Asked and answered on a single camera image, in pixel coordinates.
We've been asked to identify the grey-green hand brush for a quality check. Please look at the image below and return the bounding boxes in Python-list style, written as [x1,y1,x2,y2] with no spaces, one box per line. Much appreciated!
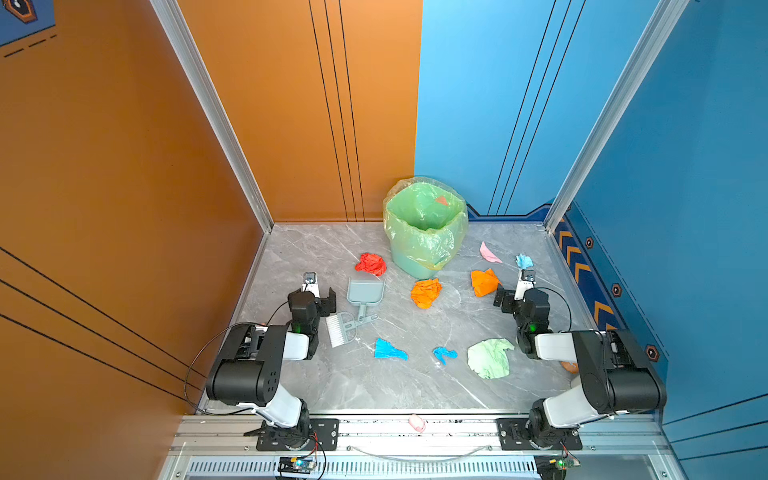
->
[326,312,379,348]

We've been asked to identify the grey-green plastic dustpan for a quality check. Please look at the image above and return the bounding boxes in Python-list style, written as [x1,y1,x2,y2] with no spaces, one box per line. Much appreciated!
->
[347,272,385,321]

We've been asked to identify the red paper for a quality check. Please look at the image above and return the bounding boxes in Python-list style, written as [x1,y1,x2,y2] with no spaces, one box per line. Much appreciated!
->
[355,252,387,277]

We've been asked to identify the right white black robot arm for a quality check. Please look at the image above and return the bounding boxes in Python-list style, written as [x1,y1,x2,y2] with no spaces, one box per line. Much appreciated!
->
[494,287,667,447]

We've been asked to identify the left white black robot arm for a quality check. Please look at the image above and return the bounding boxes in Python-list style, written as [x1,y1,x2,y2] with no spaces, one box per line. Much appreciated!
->
[206,289,337,437]

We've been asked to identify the light green crumpled paper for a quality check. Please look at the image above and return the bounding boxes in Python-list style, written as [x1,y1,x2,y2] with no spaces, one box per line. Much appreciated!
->
[467,338,515,380]

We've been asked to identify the light blue paper scrap far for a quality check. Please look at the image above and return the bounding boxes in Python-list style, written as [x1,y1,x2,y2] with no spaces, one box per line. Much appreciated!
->
[516,254,534,270]

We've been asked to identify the orange crumpled paper right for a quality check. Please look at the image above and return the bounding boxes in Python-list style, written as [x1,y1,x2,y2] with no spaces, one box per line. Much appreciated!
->
[471,269,500,297]

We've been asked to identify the orange crumpled paper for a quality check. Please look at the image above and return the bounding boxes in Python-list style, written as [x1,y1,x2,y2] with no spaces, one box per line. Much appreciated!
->
[411,279,442,309]
[471,269,500,297]

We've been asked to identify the pink paper scrap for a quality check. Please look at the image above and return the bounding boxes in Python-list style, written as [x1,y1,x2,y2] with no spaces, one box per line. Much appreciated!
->
[479,242,503,264]

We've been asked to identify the blue crumpled paper left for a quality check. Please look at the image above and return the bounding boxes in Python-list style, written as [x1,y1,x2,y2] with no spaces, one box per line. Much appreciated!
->
[374,339,409,361]

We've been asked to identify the small blue paper scrap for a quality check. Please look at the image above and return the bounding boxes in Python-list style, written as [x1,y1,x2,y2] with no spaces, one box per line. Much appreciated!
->
[432,347,458,366]

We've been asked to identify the orange crumpled paper centre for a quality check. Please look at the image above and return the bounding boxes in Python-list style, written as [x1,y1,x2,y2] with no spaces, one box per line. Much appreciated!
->
[411,279,442,309]

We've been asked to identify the green trash bin with liner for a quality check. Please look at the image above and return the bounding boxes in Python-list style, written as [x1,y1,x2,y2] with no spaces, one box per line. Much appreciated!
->
[383,177,469,280]

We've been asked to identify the right circuit board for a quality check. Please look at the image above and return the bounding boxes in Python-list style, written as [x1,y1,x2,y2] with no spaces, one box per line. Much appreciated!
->
[534,456,581,480]

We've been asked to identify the circuit board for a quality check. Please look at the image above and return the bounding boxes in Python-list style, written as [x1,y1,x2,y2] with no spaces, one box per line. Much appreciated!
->
[534,456,581,480]
[277,457,318,477]

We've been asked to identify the left circuit board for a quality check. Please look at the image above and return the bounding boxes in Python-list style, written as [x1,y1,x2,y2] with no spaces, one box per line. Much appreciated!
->
[277,457,318,477]

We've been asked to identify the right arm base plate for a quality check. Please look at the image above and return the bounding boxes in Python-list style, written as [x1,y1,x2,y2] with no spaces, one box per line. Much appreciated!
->
[495,418,583,451]

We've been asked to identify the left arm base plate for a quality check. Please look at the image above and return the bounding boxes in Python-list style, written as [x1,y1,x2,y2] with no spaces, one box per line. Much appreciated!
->
[256,417,340,452]

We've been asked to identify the pink paper ball on rail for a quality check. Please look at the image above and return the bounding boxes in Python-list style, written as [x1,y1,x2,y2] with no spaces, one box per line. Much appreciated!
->
[408,414,427,433]

